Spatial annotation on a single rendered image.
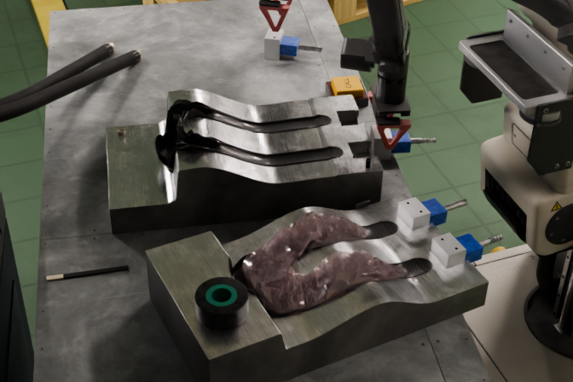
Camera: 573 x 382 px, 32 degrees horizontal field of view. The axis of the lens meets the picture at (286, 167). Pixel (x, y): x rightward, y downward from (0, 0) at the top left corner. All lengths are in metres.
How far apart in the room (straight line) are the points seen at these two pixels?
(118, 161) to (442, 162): 1.68
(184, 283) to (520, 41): 0.79
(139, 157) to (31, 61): 2.10
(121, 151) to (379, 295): 0.63
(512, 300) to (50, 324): 1.23
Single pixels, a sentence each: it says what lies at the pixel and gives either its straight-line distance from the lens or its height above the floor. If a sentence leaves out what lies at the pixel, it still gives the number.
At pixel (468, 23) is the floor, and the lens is 4.22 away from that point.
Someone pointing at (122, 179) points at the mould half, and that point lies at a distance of 1.86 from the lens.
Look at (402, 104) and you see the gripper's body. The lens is 1.92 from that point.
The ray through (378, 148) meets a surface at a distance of 1.98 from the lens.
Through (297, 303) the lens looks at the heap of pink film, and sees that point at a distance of 1.56.
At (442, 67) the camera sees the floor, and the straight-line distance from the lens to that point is 3.89.
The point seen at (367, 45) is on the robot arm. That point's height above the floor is 1.06.
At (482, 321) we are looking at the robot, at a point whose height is 0.28.
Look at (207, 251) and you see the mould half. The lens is 1.61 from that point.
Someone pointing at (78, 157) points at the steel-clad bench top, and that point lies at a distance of 2.03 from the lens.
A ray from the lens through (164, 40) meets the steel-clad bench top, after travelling 2.40.
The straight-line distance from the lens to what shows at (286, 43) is 2.30.
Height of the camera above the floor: 1.98
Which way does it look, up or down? 37 degrees down
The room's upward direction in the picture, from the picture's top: 1 degrees clockwise
